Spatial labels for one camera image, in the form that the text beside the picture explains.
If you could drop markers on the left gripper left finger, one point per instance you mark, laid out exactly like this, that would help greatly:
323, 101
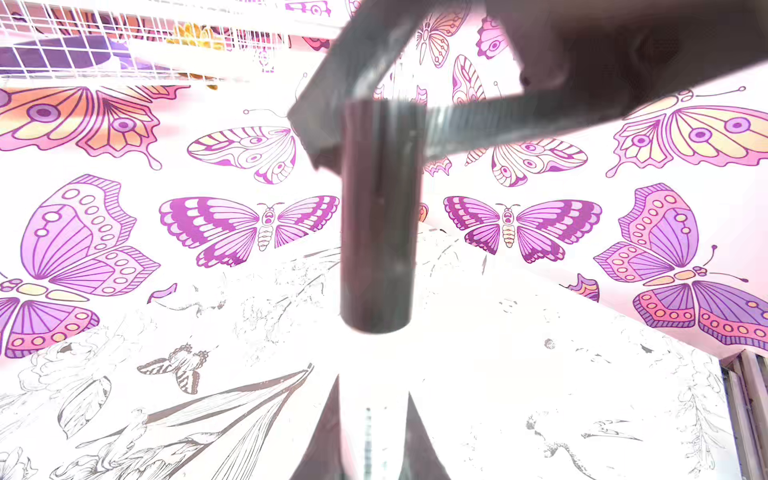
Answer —
322, 457

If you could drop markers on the white wire basket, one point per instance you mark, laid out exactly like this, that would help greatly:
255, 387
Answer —
153, 42

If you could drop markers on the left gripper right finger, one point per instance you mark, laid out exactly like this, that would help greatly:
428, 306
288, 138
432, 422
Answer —
420, 460

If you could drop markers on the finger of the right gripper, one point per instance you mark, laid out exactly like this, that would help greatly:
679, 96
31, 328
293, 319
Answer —
575, 64

